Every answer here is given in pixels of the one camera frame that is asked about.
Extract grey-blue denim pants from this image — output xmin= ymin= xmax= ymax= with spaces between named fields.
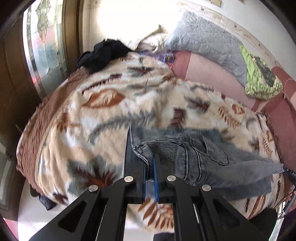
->
xmin=129 ymin=126 xmax=284 ymax=201

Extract leaf-pattern fleece blanket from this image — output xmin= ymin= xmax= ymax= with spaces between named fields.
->
xmin=16 ymin=52 xmax=292 ymax=233

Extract black garment pile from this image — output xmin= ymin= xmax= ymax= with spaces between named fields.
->
xmin=77 ymin=39 xmax=132 ymax=74

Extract green patterned folded quilt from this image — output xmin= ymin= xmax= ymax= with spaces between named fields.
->
xmin=240 ymin=46 xmax=283 ymax=100

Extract cream cloth bag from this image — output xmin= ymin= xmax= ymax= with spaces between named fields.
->
xmin=132 ymin=25 xmax=168 ymax=53

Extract pink sofa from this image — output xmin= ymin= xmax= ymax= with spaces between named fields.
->
xmin=172 ymin=51 xmax=295 ymax=170

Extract dark grey garment on quilt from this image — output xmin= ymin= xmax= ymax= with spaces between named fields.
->
xmin=254 ymin=56 xmax=276 ymax=87

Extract grey quilted pillow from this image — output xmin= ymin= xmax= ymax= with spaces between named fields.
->
xmin=164 ymin=11 xmax=247 ymax=86

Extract stained glass wooden door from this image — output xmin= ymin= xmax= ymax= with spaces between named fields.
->
xmin=1 ymin=1 xmax=87 ymax=205

